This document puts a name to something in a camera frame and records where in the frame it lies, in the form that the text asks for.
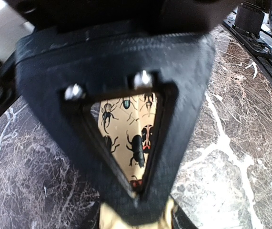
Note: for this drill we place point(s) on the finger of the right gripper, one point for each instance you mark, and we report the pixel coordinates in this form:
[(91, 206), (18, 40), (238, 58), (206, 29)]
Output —
[(58, 73)]

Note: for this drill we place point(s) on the black front rail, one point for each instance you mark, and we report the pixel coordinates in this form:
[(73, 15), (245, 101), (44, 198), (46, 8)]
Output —
[(251, 24)]

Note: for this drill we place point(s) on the yellow beetle-pattern tie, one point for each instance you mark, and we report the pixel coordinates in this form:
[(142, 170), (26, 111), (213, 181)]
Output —
[(127, 125)]

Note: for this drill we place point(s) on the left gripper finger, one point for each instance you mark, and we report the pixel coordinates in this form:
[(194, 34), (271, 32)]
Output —
[(180, 220)]

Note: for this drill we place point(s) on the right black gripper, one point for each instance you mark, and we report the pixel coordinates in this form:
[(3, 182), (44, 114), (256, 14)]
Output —
[(148, 16)]

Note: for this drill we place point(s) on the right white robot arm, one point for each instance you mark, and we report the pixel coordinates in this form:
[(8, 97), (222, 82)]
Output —
[(0, 28)]

